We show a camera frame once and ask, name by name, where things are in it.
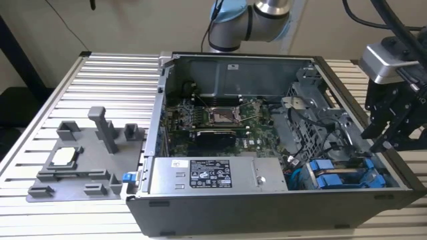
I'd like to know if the CPU socket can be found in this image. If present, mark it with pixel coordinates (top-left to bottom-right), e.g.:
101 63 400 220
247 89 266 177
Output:
204 105 244 125

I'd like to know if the black furniture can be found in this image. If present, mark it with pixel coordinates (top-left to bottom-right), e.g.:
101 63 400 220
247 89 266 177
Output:
0 14 51 150

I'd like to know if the blue disk carrier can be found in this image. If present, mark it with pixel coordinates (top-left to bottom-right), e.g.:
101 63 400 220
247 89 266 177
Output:
315 172 390 189

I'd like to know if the black disk wire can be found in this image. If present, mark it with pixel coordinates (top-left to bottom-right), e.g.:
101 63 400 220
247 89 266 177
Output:
315 117 371 155

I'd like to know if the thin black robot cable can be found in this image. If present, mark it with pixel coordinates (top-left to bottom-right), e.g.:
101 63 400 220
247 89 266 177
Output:
342 0 398 31

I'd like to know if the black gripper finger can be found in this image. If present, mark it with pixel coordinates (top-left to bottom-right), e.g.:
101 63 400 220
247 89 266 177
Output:
362 112 396 140
370 114 427 154

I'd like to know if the black graphics card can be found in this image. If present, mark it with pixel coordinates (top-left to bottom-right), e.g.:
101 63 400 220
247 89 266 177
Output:
194 129 239 151

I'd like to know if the power supply cable bundle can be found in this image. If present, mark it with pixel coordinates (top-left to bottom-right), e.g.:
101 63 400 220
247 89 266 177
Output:
282 153 304 176

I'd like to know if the blue disk wire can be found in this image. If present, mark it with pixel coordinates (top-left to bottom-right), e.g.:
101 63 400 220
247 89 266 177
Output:
287 166 307 192

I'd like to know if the silver metal bracket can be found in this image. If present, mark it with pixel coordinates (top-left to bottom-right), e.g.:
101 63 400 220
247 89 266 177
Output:
280 96 319 110

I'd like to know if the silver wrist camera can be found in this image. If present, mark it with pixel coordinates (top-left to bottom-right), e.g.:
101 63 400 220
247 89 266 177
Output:
358 42 420 85

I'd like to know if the grey parts rack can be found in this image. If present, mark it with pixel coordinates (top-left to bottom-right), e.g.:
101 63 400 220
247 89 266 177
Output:
25 105 148 204

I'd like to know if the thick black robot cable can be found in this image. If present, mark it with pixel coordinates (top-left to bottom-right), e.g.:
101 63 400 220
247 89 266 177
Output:
368 0 427 51

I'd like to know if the green motherboard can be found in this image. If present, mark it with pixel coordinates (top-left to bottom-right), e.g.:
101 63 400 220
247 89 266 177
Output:
164 96 290 160

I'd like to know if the silver CPU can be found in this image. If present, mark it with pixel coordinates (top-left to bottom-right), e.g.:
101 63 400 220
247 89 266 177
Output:
48 147 85 168

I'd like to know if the silver power supply unit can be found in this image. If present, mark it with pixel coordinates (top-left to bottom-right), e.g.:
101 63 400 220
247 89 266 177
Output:
148 156 290 195

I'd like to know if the black open PC case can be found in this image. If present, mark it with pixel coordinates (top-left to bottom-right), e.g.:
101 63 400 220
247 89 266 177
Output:
124 51 427 237

